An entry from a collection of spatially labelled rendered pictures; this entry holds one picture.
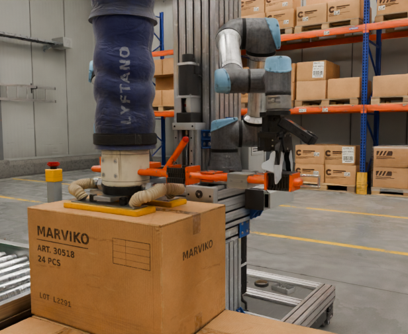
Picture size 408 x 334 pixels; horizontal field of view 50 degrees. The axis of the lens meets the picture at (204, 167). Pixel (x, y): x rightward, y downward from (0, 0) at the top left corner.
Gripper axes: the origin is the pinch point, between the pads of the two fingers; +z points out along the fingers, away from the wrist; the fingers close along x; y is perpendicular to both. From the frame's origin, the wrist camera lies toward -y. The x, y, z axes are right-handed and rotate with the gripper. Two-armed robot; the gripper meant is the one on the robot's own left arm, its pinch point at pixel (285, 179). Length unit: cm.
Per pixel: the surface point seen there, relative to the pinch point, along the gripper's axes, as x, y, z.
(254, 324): -14, 16, 53
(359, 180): -695, 119, 81
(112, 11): 11, 55, -53
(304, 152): -714, 228, 34
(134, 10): 6, 50, -54
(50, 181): -44, 155, 13
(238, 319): -15, 23, 53
